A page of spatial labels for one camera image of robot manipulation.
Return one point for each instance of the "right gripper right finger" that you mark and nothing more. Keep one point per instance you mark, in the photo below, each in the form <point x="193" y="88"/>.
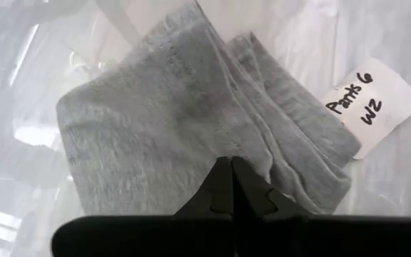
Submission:
<point x="334" y="239"/>

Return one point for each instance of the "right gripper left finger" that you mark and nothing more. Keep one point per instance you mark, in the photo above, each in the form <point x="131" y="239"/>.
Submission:
<point x="137" y="239"/>

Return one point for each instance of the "grey sweat pants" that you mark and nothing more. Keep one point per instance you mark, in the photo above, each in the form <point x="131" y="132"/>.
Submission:
<point x="137" y="125"/>

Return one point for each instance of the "white handwritten pants tag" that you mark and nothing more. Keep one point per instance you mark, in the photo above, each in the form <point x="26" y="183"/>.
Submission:
<point x="380" y="103"/>

